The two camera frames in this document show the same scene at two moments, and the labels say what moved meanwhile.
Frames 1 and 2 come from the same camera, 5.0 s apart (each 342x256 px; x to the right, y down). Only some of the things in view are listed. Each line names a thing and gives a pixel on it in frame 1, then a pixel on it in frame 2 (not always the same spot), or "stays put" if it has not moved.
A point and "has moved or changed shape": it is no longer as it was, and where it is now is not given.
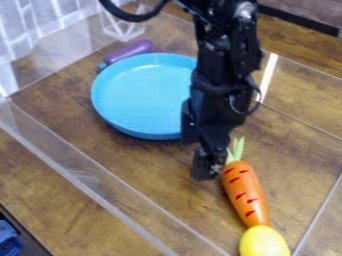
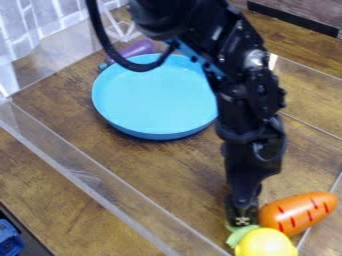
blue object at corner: [11, 241] stays put
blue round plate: [139, 92] stays put
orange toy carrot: [243, 188] has moved or changed shape
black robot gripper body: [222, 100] to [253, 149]
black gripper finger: [207, 163] to [243, 209]
